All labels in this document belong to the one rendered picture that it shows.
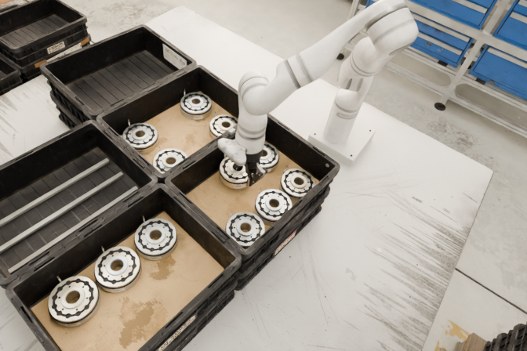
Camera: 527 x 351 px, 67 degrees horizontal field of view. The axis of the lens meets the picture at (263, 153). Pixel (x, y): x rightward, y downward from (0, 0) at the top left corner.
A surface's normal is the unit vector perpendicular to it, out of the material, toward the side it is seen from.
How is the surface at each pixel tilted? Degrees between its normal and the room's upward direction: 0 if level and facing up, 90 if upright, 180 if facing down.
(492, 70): 90
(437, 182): 0
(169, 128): 0
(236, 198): 0
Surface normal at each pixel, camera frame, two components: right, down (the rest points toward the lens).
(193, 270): 0.12, -0.65
